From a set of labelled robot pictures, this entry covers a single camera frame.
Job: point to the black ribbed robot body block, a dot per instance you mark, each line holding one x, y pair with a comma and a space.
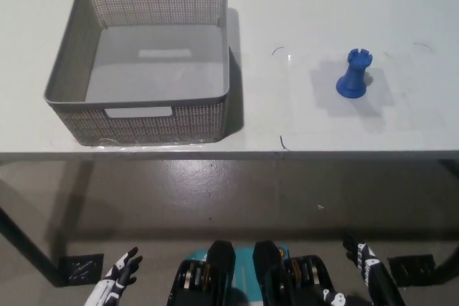
267, 266
218, 266

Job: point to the black floor tape patch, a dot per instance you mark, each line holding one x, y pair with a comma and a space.
412, 268
82, 268

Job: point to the grey rectangular tape patch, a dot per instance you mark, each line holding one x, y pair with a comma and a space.
322, 105

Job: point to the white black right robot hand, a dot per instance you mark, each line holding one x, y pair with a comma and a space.
369, 270

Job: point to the blue rook chess piece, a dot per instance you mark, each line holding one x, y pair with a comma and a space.
353, 76

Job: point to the grey perforated plastic basket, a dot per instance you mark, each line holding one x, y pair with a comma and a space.
143, 69

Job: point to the teal robot body plate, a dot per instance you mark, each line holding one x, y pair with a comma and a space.
244, 270

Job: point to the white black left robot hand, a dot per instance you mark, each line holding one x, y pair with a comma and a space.
116, 277

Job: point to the dark metal table leg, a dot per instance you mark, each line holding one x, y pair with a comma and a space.
32, 252

